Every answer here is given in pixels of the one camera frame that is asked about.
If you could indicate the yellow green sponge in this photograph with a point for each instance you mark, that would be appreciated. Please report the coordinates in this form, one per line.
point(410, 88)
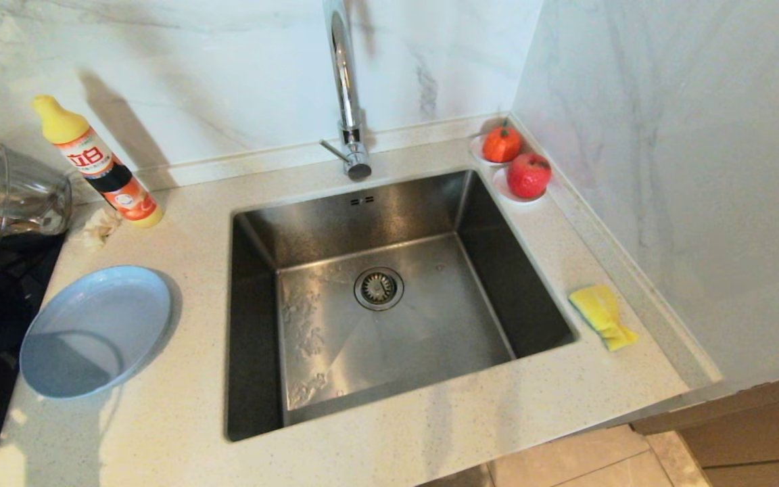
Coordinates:
point(599, 308)

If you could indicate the orange dish soap bottle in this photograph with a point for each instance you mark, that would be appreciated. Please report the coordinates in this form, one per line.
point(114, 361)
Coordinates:
point(95, 162)

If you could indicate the grey plate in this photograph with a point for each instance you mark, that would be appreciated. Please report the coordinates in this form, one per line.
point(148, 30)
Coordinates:
point(95, 331)

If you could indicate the stainless steel sink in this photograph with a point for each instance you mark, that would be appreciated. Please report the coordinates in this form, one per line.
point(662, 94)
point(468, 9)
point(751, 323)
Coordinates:
point(389, 352)

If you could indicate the metal drain strainer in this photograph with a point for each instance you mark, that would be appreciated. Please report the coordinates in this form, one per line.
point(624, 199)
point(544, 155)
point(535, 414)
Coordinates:
point(379, 288)

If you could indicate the small white dish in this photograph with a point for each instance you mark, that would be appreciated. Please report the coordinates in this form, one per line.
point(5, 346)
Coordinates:
point(477, 150)
point(503, 192)

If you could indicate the orange toy pumpkin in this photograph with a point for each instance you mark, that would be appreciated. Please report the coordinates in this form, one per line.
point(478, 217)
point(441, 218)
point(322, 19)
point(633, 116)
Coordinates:
point(502, 143)

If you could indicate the red toy apple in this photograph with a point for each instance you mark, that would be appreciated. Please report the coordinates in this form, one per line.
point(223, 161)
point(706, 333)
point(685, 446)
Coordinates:
point(529, 175)

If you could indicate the chrome faucet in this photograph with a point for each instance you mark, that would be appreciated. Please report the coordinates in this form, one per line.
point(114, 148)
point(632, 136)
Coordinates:
point(345, 74)

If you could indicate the clear glass jug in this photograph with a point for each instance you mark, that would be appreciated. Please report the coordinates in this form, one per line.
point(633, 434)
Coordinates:
point(24, 193)

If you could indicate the wooden cabinet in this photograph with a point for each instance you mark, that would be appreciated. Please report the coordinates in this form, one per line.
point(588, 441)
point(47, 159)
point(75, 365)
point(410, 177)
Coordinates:
point(748, 433)

